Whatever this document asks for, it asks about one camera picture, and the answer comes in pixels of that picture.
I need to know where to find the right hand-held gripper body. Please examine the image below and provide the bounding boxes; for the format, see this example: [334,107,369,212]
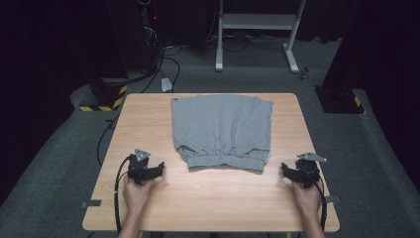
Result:
[294,152,329,189]

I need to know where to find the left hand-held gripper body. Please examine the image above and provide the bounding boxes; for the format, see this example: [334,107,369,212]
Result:
[127,148,157,186]

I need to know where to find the grey sweatpants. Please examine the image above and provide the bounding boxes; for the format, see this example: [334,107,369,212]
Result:
[170,93,274,174]

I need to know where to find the person's left hand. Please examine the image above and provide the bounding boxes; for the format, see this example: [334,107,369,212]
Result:
[122,178,157,211]

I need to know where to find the person's right hand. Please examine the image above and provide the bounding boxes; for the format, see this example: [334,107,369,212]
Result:
[291,180,323,218]

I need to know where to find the black yellow striped stand base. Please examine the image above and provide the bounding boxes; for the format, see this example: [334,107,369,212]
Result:
[314,84,368,115]
[78,77,129,113]

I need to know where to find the white power adapter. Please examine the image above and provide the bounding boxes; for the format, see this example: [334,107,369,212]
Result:
[160,76,174,93]

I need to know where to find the dark equipment rack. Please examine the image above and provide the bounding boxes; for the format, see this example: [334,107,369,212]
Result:
[105,0,166,76]

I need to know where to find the left hand-held gripper black cable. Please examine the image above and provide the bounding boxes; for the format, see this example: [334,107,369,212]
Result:
[113,155,133,236]

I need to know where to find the hand-held gripper black cable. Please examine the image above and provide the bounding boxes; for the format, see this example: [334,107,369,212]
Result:
[113,155,133,236]
[309,177,329,232]

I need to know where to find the right hand-held gripper black cable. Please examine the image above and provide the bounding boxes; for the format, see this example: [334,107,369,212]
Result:
[309,177,329,232]

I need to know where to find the black floor cable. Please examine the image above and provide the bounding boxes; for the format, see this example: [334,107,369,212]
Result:
[96,115,122,167]

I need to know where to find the black adapter cables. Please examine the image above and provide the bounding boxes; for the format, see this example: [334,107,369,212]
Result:
[141,45,182,94]

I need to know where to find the tangle of black floor cables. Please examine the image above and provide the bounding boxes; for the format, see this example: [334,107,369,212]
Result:
[205,32,289,54]

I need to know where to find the white metal stand frame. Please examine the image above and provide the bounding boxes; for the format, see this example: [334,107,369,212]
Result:
[215,0,307,74]

